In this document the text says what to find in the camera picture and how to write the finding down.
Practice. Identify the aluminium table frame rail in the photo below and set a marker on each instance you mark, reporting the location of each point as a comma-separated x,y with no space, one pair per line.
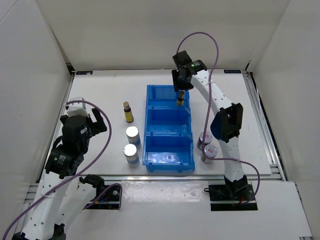
274,176

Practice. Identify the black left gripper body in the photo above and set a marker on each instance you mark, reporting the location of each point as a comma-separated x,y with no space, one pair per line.
84,147

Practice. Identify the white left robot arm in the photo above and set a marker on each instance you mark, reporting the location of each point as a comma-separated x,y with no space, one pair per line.
50,218

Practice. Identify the silver-lid spice jar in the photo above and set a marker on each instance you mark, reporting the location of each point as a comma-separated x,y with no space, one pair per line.
131,154
133,136

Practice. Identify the yellow-label bottle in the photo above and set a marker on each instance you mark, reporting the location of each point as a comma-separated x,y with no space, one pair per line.
128,112
180,98

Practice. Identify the blue three-compartment plastic bin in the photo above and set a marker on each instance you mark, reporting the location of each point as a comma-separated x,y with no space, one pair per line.
168,137

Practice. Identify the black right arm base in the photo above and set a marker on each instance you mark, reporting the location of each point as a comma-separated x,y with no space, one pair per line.
222,199

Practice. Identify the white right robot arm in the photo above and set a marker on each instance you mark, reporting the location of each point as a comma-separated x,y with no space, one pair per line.
228,116

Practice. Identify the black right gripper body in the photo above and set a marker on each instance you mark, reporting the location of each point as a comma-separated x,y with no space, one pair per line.
178,82

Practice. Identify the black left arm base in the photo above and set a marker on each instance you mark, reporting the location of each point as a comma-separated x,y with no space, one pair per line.
107,196

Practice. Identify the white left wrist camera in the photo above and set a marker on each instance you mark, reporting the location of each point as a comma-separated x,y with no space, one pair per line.
76,109

